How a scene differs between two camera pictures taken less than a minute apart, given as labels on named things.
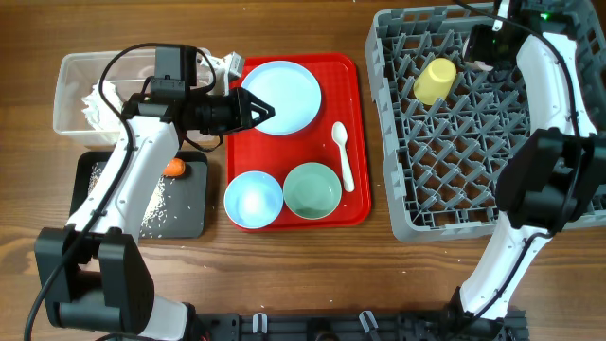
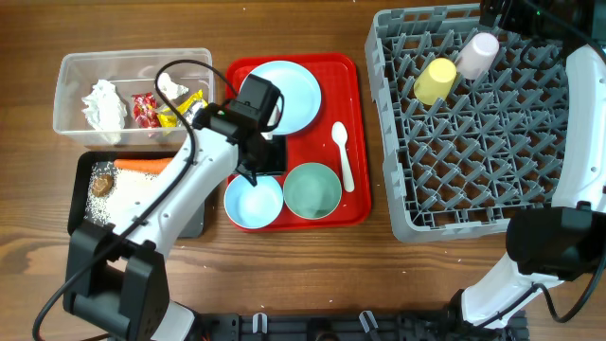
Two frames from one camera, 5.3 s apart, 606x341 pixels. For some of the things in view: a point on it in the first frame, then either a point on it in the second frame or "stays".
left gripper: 241,100 -> 279,163
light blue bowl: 312,190 stays
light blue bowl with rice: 253,200 stays
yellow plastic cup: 436,81 stays
